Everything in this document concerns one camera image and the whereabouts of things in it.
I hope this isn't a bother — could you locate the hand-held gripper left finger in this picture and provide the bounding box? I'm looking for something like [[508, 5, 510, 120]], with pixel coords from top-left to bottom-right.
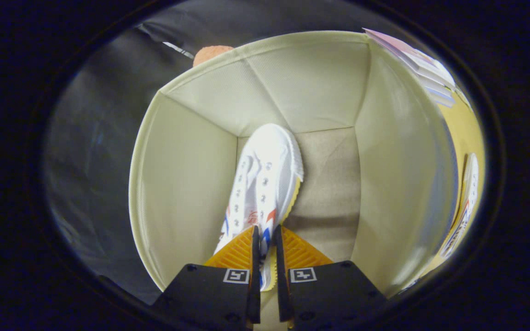
[[151, 224, 262, 331]]

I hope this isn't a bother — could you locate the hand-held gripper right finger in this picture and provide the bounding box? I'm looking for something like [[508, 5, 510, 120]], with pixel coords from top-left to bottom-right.
[[274, 224, 390, 331]]

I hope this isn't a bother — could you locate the beige fabric storage box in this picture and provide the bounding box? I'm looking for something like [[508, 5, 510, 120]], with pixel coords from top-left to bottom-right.
[[128, 30, 460, 298]]

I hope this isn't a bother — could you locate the white shoe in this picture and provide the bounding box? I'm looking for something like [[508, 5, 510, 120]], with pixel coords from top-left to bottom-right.
[[213, 123, 305, 292], [439, 153, 480, 260]]

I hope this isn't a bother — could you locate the orange oval fuzzy pad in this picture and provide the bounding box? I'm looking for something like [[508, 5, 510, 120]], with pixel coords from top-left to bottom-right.
[[193, 45, 235, 68]]

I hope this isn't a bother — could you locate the stack of pink books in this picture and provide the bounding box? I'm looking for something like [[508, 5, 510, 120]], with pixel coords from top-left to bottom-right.
[[363, 28, 458, 109]]

